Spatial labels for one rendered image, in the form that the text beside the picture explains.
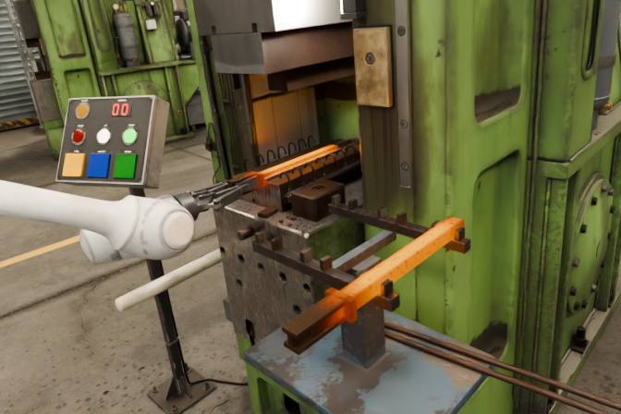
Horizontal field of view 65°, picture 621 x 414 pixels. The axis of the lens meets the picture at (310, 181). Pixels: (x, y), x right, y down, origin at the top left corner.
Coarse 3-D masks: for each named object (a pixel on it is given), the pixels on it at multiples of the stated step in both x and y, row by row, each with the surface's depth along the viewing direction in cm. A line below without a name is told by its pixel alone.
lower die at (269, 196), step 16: (320, 144) 160; (352, 144) 150; (288, 160) 143; (320, 160) 140; (336, 160) 138; (352, 160) 143; (272, 176) 128; (304, 176) 130; (320, 176) 134; (352, 176) 145; (256, 192) 131; (272, 192) 126; (288, 208) 127
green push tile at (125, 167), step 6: (120, 156) 147; (126, 156) 147; (132, 156) 146; (120, 162) 147; (126, 162) 146; (132, 162) 146; (120, 168) 147; (126, 168) 146; (132, 168) 145; (114, 174) 147; (120, 174) 146; (126, 174) 146; (132, 174) 145
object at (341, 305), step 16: (448, 224) 84; (416, 240) 80; (432, 240) 79; (448, 240) 83; (400, 256) 75; (416, 256) 76; (368, 272) 72; (384, 272) 72; (400, 272) 73; (352, 288) 68; (368, 288) 68; (320, 304) 65; (336, 304) 64; (352, 304) 65; (304, 320) 62; (320, 320) 62; (336, 320) 65; (352, 320) 65; (288, 336) 60; (304, 336) 62; (320, 336) 62
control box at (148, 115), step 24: (120, 96) 153; (144, 96) 149; (72, 120) 157; (96, 120) 154; (120, 120) 151; (144, 120) 148; (72, 144) 155; (96, 144) 152; (120, 144) 149; (144, 144) 146; (144, 168) 145
